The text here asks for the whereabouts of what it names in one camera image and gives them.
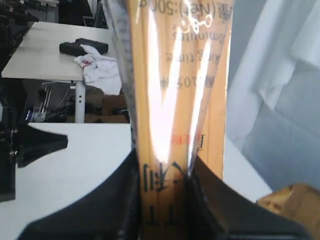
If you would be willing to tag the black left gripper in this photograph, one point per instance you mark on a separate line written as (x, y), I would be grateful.
(20, 143)

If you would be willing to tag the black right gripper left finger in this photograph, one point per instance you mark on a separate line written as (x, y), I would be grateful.
(109, 212)

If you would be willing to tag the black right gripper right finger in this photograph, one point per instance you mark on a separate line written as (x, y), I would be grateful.
(217, 212)

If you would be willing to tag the yellow noodle package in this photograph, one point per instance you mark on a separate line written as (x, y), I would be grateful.
(168, 53)

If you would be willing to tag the brown paper bag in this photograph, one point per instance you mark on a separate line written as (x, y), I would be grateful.
(297, 202)

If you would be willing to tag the cardboard box under desk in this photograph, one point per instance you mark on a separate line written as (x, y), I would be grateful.
(100, 108)

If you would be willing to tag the white office desk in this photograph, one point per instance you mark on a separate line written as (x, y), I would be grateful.
(38, 57)

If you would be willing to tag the white backdrop cloth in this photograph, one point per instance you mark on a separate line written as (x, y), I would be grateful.
(273, 104)

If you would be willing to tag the white crumpled cloth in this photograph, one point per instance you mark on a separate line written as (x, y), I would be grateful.
(101, 72)

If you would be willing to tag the black case on desk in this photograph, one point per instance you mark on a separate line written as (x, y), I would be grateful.
(83, 46)

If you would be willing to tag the person in dark clothes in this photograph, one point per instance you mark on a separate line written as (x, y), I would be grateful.
(71, 12)

